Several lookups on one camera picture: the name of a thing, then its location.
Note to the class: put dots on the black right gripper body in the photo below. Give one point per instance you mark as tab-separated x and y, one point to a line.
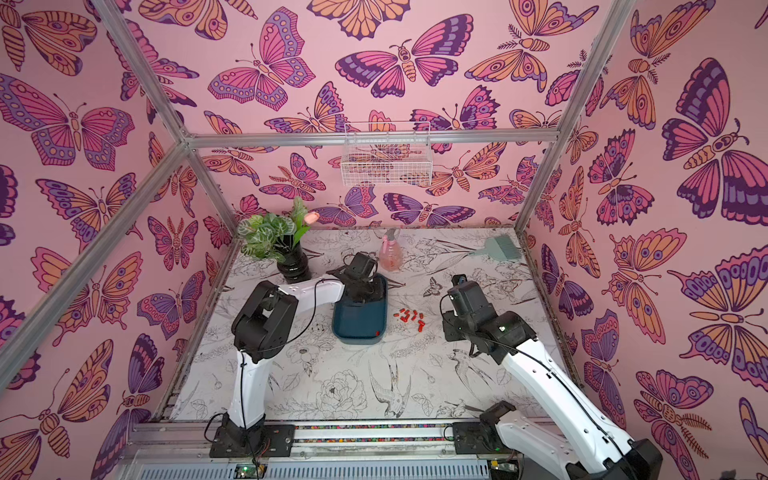
462	294

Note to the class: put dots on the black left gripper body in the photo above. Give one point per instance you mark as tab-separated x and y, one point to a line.
371	292

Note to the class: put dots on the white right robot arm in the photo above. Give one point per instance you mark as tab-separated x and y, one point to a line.
589	445

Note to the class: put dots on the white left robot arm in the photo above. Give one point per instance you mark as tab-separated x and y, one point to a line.
262	329

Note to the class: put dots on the teal storage box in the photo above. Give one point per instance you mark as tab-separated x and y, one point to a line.
357	323

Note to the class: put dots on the pink spray bottle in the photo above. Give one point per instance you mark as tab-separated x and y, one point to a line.
390	253

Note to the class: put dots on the black vase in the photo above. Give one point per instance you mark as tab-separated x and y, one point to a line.
293	263

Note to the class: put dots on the green artificial plant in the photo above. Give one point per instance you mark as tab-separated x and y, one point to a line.
276	237

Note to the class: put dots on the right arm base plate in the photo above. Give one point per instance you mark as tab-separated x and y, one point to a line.
476	438

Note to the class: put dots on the white wire basket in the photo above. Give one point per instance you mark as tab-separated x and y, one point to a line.
387	153

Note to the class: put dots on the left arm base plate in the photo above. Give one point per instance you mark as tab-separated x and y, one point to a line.
263	440

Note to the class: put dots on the aluminium frame post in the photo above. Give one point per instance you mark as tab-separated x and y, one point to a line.
602	48

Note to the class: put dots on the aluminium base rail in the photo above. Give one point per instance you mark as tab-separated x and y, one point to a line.
409	449

